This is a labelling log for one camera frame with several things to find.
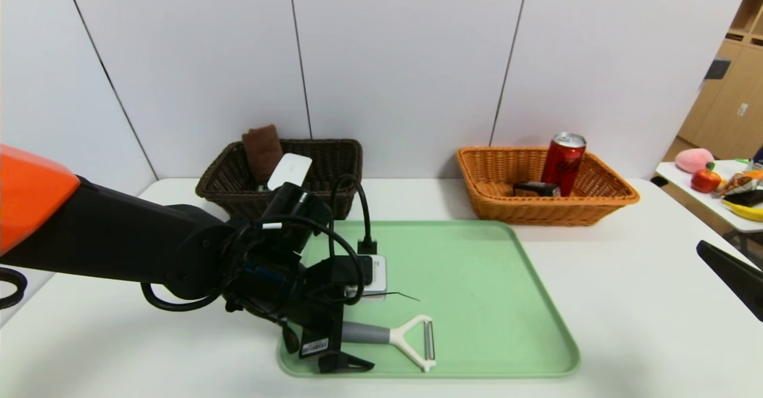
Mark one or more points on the yellow banana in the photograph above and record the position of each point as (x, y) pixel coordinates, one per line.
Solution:
(745, 211)

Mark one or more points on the red apple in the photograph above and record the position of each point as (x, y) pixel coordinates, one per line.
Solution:
(706, 181)

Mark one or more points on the dark brown wicker basket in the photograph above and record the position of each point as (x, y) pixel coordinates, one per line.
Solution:
(340, 165)

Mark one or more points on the black flat packet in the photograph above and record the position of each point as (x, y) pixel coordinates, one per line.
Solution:
(748, 197)

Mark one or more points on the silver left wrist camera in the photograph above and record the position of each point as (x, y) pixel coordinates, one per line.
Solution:
(377, 273)

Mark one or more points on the white rectangular case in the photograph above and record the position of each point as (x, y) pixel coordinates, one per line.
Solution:
(289, 170)

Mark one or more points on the clear plastic bottle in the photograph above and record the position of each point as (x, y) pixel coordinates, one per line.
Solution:
(759, 156)

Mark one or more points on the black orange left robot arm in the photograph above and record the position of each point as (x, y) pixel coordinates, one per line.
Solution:
(119, 237)

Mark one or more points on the white side table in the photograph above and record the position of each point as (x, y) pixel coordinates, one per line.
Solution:
(679, 177)

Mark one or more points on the brown towel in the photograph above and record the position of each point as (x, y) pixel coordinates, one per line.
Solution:
(262, 148)

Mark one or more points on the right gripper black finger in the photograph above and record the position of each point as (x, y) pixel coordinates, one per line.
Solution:
(736, 276)

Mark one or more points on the red soda can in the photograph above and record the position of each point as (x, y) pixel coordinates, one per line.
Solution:
(562, 164)

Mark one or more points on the light green plastic tray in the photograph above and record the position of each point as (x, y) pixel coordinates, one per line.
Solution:
(477, 279)

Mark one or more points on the wooden cabinet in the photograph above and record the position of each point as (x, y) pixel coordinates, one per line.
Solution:
(727, 124)

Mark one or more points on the pink peach plush toy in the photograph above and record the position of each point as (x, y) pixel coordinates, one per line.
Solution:
(694, 159)

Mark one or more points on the black chewing gum box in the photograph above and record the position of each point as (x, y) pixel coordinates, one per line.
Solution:
(535, 189)

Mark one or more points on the colourful snack bag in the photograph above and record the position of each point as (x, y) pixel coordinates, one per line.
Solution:
(739, 183)

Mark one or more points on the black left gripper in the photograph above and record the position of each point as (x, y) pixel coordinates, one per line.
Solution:
(318, 341)

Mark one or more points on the dark grey wall box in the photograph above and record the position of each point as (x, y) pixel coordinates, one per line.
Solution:
(717, 68)

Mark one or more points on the orange wicker basket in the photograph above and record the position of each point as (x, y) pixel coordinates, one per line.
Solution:
(506, 207)

